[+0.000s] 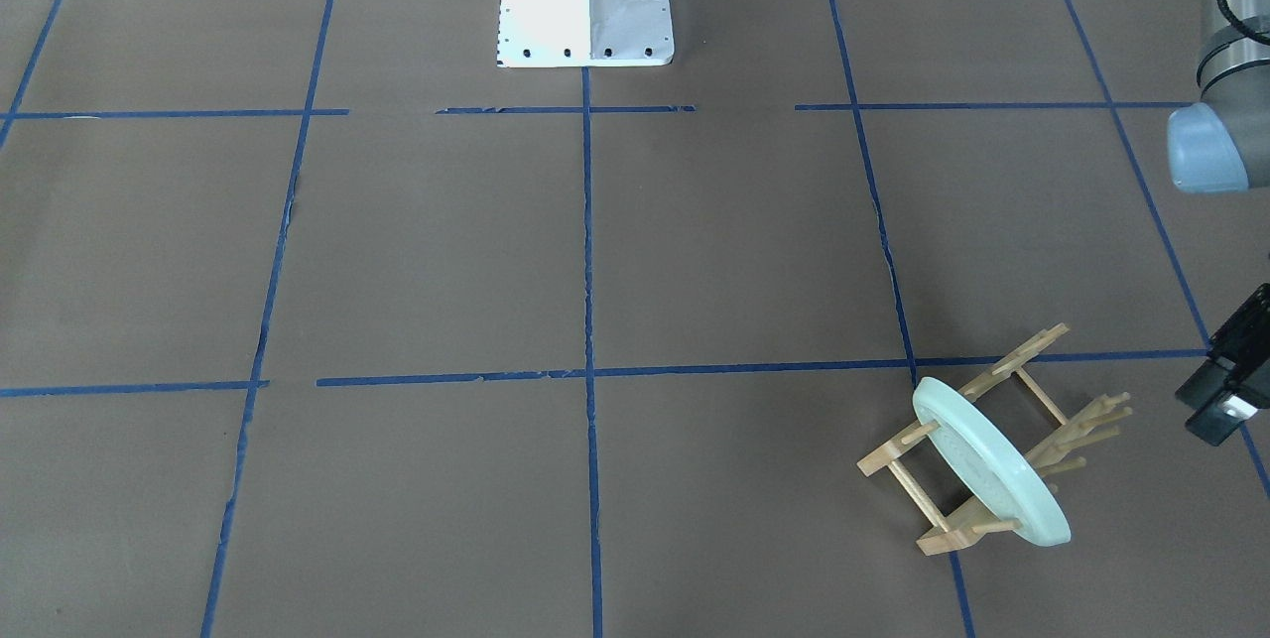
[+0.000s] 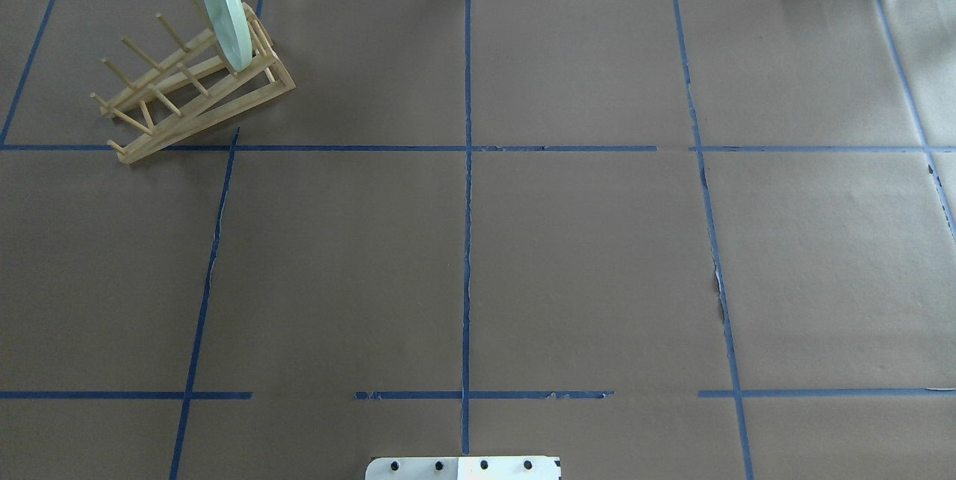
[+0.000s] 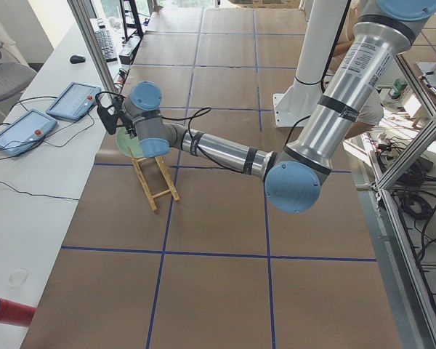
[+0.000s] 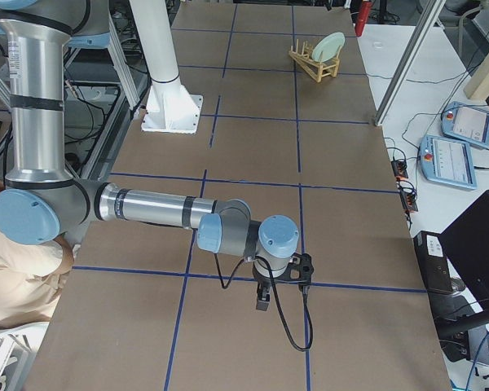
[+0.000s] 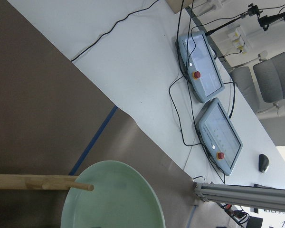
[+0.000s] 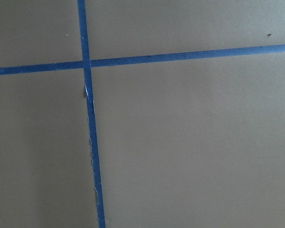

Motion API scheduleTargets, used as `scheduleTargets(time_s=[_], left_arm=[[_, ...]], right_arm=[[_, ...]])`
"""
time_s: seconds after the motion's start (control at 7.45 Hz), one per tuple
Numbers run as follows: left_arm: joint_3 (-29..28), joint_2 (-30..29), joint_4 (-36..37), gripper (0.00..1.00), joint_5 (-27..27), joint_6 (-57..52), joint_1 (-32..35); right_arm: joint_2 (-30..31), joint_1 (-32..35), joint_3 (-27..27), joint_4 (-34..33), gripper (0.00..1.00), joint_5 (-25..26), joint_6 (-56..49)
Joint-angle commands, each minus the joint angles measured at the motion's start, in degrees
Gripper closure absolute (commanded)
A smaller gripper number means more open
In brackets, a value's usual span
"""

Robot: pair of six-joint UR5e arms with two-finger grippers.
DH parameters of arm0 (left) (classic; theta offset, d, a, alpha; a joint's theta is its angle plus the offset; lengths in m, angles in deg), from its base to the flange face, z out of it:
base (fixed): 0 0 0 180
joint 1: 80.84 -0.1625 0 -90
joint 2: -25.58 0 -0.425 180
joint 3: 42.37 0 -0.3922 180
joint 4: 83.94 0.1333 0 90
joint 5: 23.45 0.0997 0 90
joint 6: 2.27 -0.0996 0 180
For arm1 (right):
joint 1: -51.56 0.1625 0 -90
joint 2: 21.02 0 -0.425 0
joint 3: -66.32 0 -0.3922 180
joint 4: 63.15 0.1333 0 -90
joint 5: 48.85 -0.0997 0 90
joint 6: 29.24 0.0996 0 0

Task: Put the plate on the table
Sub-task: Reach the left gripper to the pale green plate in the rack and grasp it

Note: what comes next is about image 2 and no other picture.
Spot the mint green plate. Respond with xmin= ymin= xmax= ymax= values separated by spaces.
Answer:
xmin=203 ymin=0 xmax=253 ymax=72

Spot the wooden dish rack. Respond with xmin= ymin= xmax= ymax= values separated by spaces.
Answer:
xmin=90 ymin=0 xmax=297 ymax=164

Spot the white pedestal column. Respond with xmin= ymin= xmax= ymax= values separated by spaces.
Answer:
xmin=364 ymin=455 xmax=562 ymax=479

